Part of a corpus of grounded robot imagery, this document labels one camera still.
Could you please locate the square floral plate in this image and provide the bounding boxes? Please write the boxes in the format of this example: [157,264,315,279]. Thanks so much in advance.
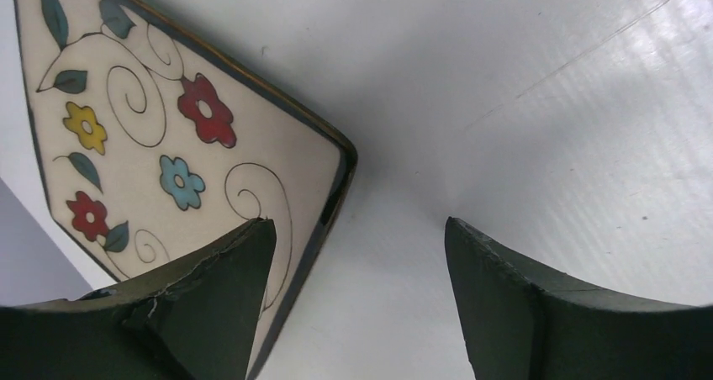
[14,0,357,379]

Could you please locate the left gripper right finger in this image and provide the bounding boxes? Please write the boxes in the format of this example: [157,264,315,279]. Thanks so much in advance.
[444,217,712,379]

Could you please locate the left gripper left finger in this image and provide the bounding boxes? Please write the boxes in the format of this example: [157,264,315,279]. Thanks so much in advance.
[1,219,276,379]

